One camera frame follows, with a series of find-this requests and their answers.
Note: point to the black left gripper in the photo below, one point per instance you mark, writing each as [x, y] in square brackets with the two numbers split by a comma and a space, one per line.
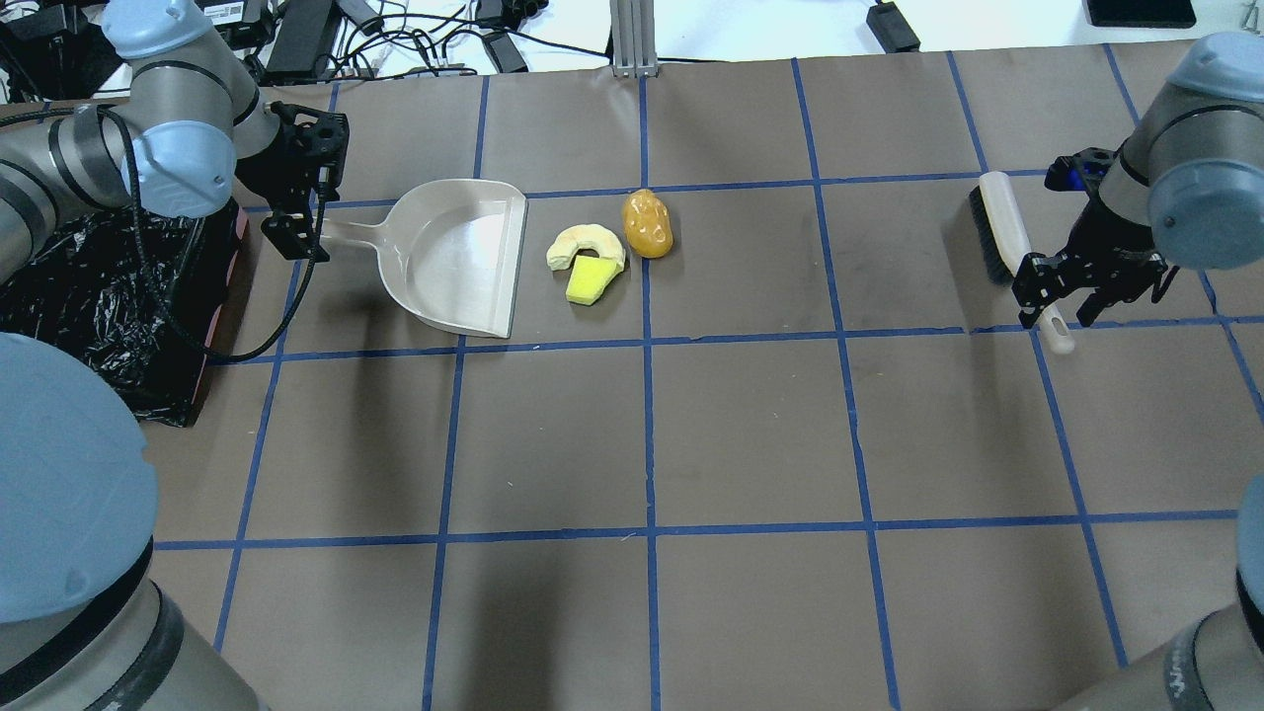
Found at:
[269, 175]

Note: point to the yellow sponge wedge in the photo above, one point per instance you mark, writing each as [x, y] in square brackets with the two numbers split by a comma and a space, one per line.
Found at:
[589, 279]

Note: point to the white hand brush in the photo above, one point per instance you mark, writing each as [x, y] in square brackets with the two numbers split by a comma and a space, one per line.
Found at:
[1005, 243]

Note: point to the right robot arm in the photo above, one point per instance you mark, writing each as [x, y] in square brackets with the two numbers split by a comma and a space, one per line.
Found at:
[1182, 192]

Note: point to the aluminium frame post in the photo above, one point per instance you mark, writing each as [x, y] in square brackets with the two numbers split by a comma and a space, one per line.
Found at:
[633, 35]

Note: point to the black power adapter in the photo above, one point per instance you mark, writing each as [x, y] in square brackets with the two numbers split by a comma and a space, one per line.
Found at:
[892, 31]

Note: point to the black lined trash bin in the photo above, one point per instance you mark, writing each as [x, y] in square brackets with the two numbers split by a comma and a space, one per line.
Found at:
[115, 294]

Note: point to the beige plastic dustpan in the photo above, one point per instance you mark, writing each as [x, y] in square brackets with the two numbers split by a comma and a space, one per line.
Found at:
[448, 252]

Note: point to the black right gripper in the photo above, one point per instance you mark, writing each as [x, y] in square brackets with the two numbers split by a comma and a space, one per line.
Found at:
[1111, 233]

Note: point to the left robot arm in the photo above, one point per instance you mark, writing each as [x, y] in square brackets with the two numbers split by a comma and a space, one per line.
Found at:
[85, 627]

